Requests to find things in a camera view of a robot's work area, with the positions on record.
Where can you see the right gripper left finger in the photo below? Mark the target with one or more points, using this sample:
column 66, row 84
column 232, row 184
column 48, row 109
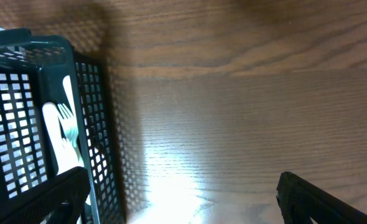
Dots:
column 63, row 198

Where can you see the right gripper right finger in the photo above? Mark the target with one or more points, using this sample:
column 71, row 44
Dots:
column 303, row 203

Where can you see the white plastic fork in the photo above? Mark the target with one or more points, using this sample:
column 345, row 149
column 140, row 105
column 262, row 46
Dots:
column 65, row 154

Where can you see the pale green plastic fork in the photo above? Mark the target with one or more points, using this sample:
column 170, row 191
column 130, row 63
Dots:
column 69, row 123

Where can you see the cream plastic spoon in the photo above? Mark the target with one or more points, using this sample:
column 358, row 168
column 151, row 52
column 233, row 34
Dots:
column 67, row 86

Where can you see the dark green plastic basket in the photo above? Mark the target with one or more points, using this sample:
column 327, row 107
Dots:
column 32, row 68

